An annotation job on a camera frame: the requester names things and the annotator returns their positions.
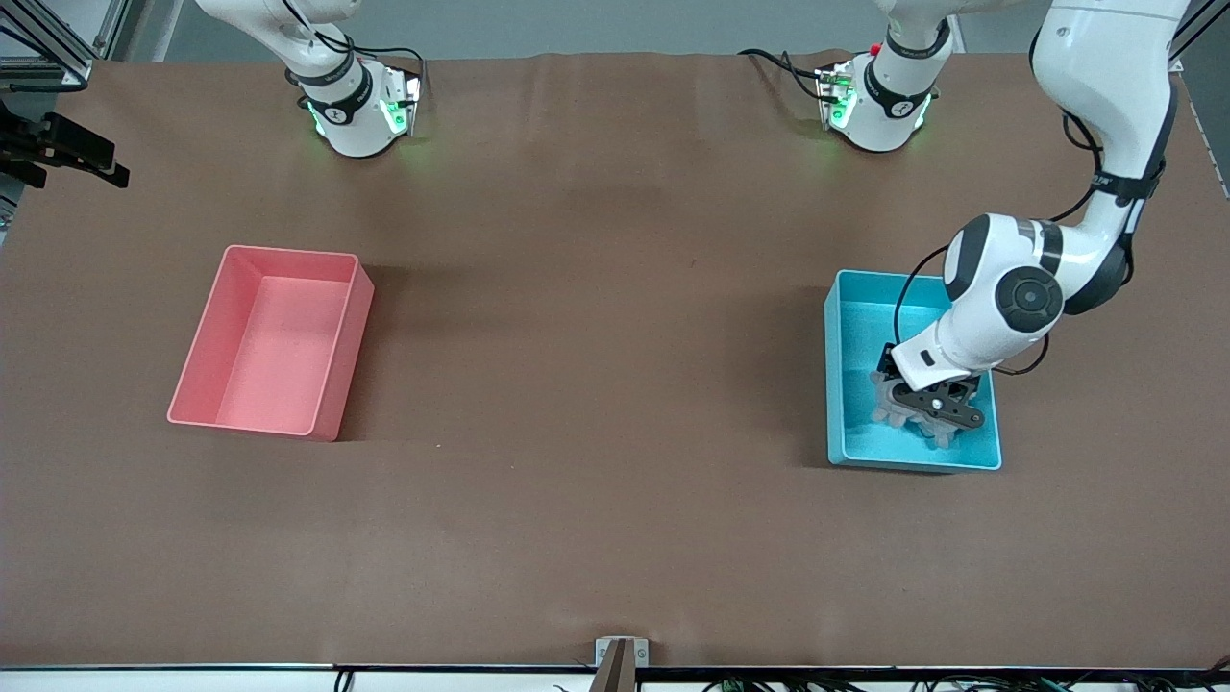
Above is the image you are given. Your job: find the white table edge rail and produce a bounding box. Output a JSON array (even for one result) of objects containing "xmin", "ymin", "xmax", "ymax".
[{"xmin": 0, "ymin": 663, "xmax": 1230, "ymax": 692}]

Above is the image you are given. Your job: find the metal clamp bracket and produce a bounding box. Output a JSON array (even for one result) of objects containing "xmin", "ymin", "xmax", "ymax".
[{"xmin": 594, "ymin": 636, "xmax": 651, "ymax": 692}]

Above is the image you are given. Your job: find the black arm base cable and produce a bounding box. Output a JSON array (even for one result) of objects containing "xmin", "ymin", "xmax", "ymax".
[
  {"xmin": 737, "ymin": 48, "xmax": 827, "ymax": 102},
  {"xmin": 312, "ymin": 29, "xmax": 429, "ymax": 97}
]

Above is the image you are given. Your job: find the blue plastic box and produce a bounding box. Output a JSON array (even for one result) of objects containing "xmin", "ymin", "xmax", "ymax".
[{"xmin": 824, "ymin": 269, "xmax": 1003, "ymax": 475}]

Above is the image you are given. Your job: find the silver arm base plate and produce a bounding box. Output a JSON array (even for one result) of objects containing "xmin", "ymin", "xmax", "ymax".
[{"xmin": 382, "ymin": 69, "xmax": 424, "ymax": 137}]

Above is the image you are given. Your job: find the aluminium frame profile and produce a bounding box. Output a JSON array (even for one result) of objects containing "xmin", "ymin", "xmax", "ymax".
[
  {"xmin": 0, "ymin": 0, "xmax": 126, "ymax": 89},
  {"xmin": 1168, "ymin": 0, "xmax": 1230, "ymax": 64}
]

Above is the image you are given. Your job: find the pink plastic box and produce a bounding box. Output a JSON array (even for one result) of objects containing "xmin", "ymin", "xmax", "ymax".
[{"xmin": 166, "ymin": 244, "xmax": 376, "ymax": 443}]

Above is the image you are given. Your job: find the brown table cover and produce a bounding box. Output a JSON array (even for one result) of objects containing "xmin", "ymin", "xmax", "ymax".
[{"xmin": 0, "ymin": 50, "xmax": 1230, "ymax": 671}]

